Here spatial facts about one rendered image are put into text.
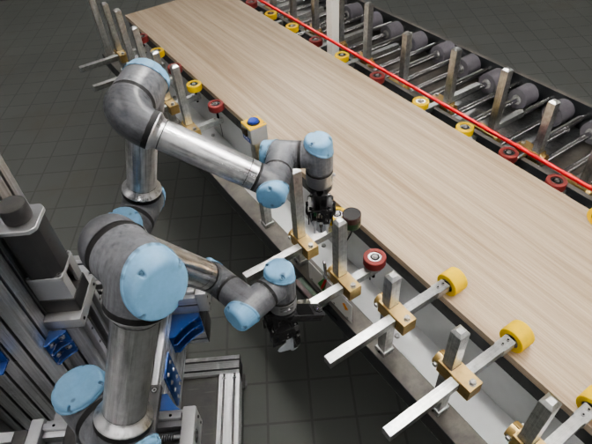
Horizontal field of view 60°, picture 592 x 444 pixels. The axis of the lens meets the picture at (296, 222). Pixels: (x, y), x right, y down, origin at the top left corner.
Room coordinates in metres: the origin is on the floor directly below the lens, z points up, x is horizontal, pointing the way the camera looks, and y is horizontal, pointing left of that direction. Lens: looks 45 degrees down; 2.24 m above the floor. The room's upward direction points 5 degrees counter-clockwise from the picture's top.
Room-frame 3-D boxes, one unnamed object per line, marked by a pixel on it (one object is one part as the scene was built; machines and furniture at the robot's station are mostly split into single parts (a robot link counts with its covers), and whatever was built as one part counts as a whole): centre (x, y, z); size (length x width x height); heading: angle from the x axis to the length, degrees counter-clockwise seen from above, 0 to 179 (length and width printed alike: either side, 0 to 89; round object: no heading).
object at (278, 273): (0.79, 0.05, 1.26); 0.09 x 0.08 x 0.11; 134
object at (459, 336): (0.69, -0.39, 0.89); 0.03 x 0.03 x 0.48; 31
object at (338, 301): (1.14, -0.10, 0.75); 0.26 x 0.01 x 0.10; 31
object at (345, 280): (1.11, -0.15, 0.84); 0.13 x 0.06 x 0.05; 31
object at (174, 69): (2.20, 0.50, 0.91); 0.03 x 0.03 x 0.48; 31
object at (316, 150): (1.08, -0.07, 1.42); 0.09 x 0.08 x 0.11; 79
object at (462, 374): (0.67, -0.40, 0.94); 0.13 x 0.06 x 0.05; 31
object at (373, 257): (1.15, -0.26, 0.85); 0.08 x 0.08 x 0.11
